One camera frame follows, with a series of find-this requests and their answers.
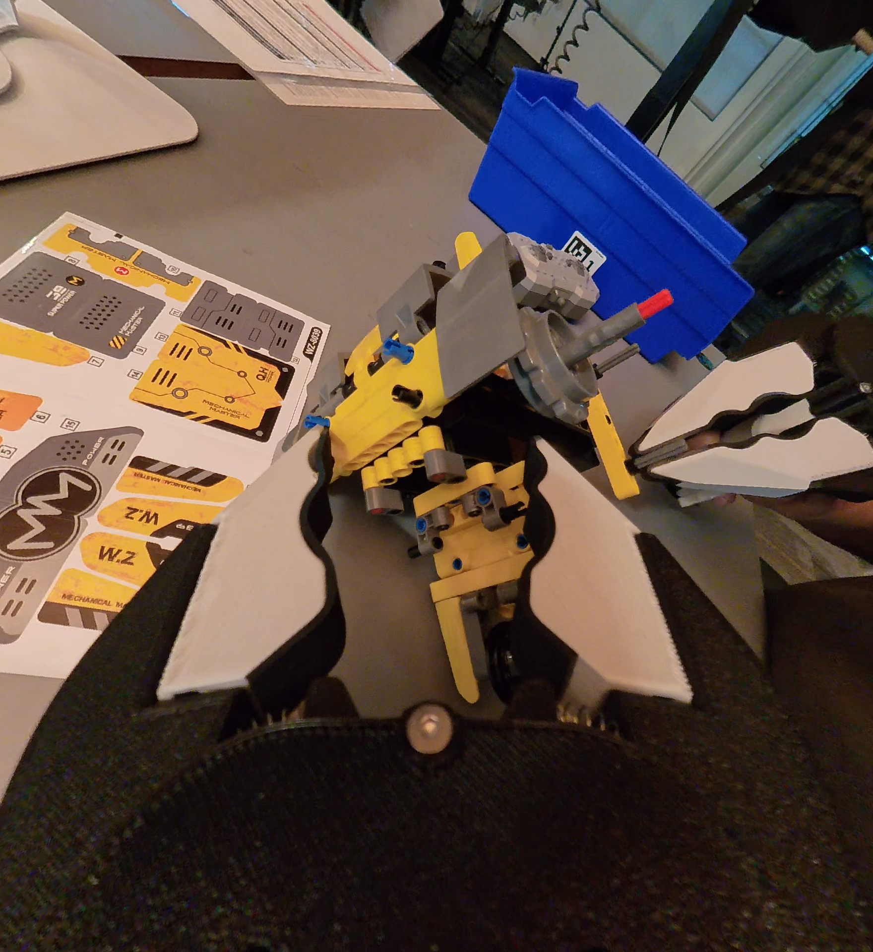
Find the yellow toy brick vehicle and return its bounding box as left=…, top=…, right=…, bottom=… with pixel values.
left=280, top=232, right=642, bottom=704

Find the grey toothed toy wheel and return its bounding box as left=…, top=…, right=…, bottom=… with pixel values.
left=514, top=308, right=603, bottom=426

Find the yellow and grey sticker sheet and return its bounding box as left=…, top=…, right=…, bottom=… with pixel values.
left=0, top=212, right=332, bottom=679

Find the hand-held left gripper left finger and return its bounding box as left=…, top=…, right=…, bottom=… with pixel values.
left=156, top=427, right=350, bottom=702

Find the person's brown clothing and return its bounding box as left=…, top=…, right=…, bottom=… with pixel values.
left=760, top=554, right=873, bottom=931

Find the coiled cable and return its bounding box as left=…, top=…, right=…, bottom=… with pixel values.
left=552, top=15, right=590, bottom=79

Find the standing desk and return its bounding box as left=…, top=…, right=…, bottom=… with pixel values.
left=624, top=0, right=753, bottom=142

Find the grey axle with red tip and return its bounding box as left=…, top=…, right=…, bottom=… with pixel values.
left=570, top=290, right=676, bottom=369

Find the blue plastic bin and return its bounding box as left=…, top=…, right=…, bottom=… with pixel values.
left=468, top=67, right=756, bottom=365

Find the grey toy motor block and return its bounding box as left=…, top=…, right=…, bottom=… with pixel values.
left=507, top=232, right=603, bottom=322

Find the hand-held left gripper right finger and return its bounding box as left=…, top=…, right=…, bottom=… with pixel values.
left=526, top=437, right=695, bottom=711

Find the white book stand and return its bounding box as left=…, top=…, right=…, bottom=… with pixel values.
left=0, top=0, right=199, bottom=190

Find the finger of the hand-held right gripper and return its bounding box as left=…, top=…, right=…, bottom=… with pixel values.
left=628, top=344, right=817, bottom=456
left=632, top=411, right=873, bottom=508

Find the laminated paper sheet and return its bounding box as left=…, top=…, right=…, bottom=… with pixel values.
left=172, top=0, right=441, bottom=111

